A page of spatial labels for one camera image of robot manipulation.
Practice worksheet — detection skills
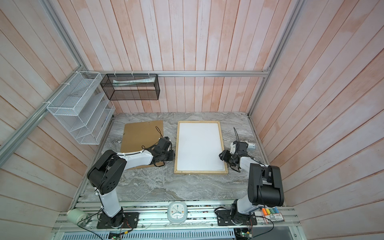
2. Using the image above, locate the black wire mesh basket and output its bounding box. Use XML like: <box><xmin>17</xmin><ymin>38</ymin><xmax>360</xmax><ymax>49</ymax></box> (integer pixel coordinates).
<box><xmin>101</xmin><ymin>73</ymin><xmax>161</xmax><ymax>101</ymax></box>

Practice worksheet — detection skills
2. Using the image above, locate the autumn forest photo print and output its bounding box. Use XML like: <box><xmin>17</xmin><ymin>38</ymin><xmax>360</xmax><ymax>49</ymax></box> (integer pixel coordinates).
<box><xmin>176</xmin><ymin>122</ymin><xmax>226</xmax><ymax>172</ymax></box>

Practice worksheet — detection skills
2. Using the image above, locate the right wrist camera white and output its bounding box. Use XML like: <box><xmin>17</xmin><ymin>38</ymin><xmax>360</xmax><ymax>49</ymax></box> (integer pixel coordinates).
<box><xmin>230</xmin><ymin>141</ymin><xmax>237</xmax><ymax>154</ymax></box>

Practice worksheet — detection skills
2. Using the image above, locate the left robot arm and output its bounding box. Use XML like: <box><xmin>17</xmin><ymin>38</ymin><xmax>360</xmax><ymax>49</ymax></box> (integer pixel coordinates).
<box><xmin>87</xmin><ymin>137</ymin><xmax>175</xmax><ymax>228</ymax></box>

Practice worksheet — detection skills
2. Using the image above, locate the white desk clock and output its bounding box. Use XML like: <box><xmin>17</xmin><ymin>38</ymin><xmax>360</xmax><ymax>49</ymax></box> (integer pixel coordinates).
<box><xmin>167</xmin><ymin>202</ymin><xmax>188</xmax><ymax>224</ymax></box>

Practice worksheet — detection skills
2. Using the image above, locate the white tape roll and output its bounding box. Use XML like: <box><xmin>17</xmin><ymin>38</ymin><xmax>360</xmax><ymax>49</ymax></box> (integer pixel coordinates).
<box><xmin>67</xmin><ymin>209</ymin><xmax>89</xmax><ymax>226</ymax></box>

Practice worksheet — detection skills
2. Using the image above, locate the white wire mesh shelf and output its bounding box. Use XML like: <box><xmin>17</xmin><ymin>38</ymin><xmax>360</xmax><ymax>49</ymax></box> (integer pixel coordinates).
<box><xmin>47</xmin><ymin>72</ymin><xmax>115</xmax><ymax>145</ymax></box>

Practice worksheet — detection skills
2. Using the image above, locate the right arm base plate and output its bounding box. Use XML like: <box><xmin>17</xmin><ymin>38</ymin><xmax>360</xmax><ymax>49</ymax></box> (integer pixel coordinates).
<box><xmin>214</xmin><ymin>208</ymin><xmax>258</xmax><ymax>226</ymax></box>

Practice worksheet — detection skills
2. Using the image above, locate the brown cardboard backing board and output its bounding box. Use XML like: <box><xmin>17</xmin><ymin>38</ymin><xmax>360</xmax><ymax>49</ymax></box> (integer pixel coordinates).
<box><xmin>120</xmin><ymin>121</ymin><xmax>163</xmax><ymax>153</ymax></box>

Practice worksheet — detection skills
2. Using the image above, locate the small white grey device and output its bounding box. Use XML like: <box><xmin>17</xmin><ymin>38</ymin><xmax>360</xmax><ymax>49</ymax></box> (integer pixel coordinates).
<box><xmin>247</xmin><ymin>143</ymin><xmax>256</xmax><ymax>150</ymax></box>

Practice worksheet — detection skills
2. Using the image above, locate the pack of coloured highlighters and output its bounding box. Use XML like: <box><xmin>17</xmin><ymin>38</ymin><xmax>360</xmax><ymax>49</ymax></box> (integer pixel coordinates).
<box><xmin>262</xmin><ymin>207</ymin><xmax>285</xmax><ymax>224</ymax></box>

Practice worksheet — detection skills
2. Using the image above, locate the paper in black basket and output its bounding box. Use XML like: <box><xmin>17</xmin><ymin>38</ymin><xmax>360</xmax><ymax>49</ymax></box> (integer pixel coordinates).
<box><xmin>113</xmin><ymin>77</ymin><xmax>156</xmax><ymax>87</ymax></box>

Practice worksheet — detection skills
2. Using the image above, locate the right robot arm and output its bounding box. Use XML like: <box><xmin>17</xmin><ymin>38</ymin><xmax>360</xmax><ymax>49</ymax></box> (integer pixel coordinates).
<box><xmin>214</xmin><ymin>141</ymin><xmax>285</xmax><ymax>226</ymax></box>

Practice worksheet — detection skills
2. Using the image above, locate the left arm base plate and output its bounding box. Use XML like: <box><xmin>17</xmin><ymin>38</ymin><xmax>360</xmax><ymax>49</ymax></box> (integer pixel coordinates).
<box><xmin>97</xmin><ymin>212</ymin><xmax>139</xmax><ymax>229</ymax></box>

